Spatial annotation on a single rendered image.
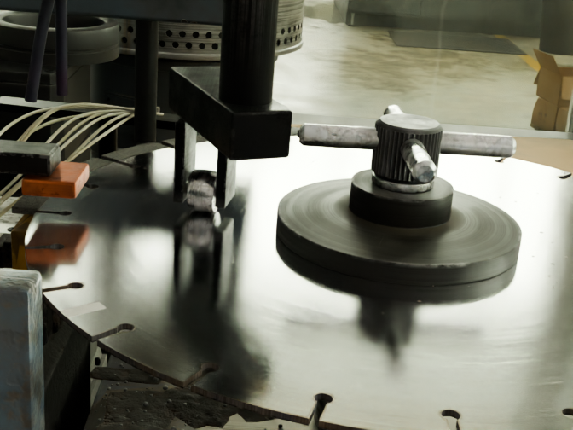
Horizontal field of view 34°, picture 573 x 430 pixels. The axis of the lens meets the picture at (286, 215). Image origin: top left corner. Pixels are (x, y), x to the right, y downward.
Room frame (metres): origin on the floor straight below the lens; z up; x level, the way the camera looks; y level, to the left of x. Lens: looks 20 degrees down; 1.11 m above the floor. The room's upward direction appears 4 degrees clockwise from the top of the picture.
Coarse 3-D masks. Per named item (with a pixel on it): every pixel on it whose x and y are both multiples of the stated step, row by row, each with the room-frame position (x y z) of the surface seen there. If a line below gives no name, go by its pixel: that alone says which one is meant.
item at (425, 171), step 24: (384, 120) 0.40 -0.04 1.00; (408, 120) 0.41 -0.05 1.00; (432, 120) 0.41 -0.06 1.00; (312, 144) 0.40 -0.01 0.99; (336, 144) 0.40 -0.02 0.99; (360, 144) 0.40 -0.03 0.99; (384, 144) 0.40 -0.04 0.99; (408, 144) 0.39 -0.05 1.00; (432, 144) 0.40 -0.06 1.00; (456, 144) 0.40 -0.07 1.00; (480, 144) 0.40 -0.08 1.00; (504, 144) 0.41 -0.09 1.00; (384, 168) 0.40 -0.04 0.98; (408, 168) 0.37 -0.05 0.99; (432, 168) 0.36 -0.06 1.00; (408, 192) 0.39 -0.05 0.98
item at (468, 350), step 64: (128, 192) 0.44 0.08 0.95; (256, 192) 0.45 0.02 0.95; (512, 192) 0.48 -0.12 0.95; (64, 256) 0.35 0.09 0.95; (128, 256) 0.36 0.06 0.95; (192, 256) 0.36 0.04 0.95; (256, 256) 0.37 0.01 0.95; (64, 320) 0.30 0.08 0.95; (128, 320) 0.30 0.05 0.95; (192, 320) 0.31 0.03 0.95; (256, 320) 0.31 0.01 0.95; (320, 320) 0.31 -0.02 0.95; (384, 320) 0.32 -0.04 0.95; (448, 320) 0.32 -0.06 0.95; (512, 320) 0.33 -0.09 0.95; (192, 384) 0.26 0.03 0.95; (256, 384) 0.26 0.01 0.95; (320, 384) 0.27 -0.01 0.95; (384, 384) 0.27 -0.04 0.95; (448, 384) 0.27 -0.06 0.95; (512, 384) 0.28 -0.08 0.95
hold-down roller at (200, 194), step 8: (192, 176) 0.42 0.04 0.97; (200, 176) 0.42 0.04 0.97; (208, 176) 0.42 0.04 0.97; (216, 176) 0.42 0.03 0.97; (192, 184) 0.41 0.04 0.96; (200, 184) 0.41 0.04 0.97; (208, 184) 0.41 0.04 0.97; (192, 192) 0.41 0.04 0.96; (200, 192) 0.41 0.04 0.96; (208, 192) 0.41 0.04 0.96; (192, 200) 0.41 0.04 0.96; (200, 200) 0.41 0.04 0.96; (208, 200) 0.41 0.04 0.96; (192, 208) 0.41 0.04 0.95; (200, 208) 0.41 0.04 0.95; (208, 208) 0.41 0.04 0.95; (216, 208) 0.42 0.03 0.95
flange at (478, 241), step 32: (320, 192) 0.43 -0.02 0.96; (352, 192) 0.40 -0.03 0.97; (384, 192) 0.39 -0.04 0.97; (448, 192) 0.40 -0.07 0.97; (288, 224) 0.39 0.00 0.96; (320, 224) 0.39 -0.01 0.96; (352, 224) 0.39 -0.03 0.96; (384, 224) 0.39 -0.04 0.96; (416, 224) 0.38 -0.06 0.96; (448, 224) 0.39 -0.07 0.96; (480, 224) 0.40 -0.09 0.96; (512, 224) 0.41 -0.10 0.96; (320, 256) 0.36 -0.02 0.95; (352, 256) 0.36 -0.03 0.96; (384, 256) 0.36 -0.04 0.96; (416, 256) 0.36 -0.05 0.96; (448, 256) 0.36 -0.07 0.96; (480, 256) 0.37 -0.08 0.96; (512, 256) 0.38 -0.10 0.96
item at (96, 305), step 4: (88, 304) 0.31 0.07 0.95; (92, 304) 0.31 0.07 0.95; (96, 304) 0.31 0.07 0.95; (100, 304) 0.31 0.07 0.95; (72, 308) 0.31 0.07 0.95; (76, 308) 0.31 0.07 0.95; (80, 308) 0.31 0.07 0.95; (84, 308) 0.31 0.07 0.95; (88, 308) 0.31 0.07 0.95; (92, 308) 0.31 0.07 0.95; (96, 308) 0.31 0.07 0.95; (100, 308) 0.31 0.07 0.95; (104, 308) 0.31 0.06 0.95; (64, 312) 0.30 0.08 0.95; (68, 312) 0.30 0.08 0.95; (72, 312) 0.30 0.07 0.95; (76, 312) 0.30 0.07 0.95; (80, 312) 0.31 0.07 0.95; (84, 312) 0.31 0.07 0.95; (68, 316) 0.30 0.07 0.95; (72, 316) 0.30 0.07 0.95
